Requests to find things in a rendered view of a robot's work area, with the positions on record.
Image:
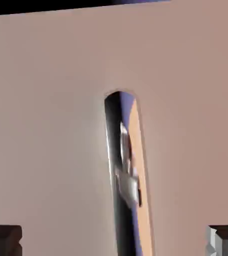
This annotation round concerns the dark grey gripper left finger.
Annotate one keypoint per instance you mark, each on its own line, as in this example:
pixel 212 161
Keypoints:
pixel 4 241

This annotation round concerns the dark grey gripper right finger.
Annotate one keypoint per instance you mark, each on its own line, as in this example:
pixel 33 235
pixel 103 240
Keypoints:
pixel 226 242

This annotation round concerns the pale pink drawer front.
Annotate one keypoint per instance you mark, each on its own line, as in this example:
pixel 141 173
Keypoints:
pixel 45 120

